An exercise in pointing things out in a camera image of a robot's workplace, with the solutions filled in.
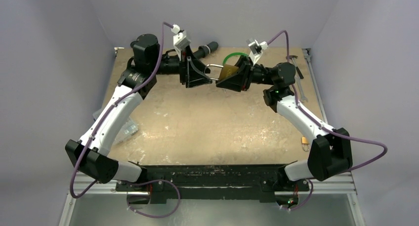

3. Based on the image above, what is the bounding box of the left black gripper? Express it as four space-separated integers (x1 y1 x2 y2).
150 45 212 87

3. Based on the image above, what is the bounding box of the large brass padlock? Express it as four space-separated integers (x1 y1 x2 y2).
204 64 239 81

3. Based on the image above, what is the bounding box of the green cable lock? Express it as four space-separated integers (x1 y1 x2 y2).
222 52 251 70

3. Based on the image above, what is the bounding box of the small brass padlock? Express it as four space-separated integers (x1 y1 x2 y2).
301 137 310 152

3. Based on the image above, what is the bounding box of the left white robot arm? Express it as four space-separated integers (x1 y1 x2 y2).
65 31 218 191

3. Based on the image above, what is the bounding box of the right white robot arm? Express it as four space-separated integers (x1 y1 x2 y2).
216 56 353 190

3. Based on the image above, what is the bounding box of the clear plastic box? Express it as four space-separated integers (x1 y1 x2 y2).
112 116 138 146

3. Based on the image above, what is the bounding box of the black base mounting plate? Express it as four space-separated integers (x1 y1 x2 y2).
82 164 338 205

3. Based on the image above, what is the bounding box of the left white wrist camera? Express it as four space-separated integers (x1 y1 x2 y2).
171 24 191 60

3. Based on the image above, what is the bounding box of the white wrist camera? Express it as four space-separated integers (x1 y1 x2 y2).
171 24 191 60
246 38 268 66

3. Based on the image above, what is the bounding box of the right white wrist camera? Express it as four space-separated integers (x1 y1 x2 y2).
246 38 268 66

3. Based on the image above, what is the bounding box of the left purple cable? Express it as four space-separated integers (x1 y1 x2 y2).
69 21 182 219

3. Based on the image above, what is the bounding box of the purple cable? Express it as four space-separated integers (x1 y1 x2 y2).
266 30 388 212
69 21 182 219

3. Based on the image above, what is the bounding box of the black corrugated drain hose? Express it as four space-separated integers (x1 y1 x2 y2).
129 41 219 60

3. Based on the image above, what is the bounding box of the small black-handled hammer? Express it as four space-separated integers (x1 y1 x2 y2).
286 55 304 79

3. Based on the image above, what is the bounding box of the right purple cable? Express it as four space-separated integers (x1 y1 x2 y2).
266 30 388 212

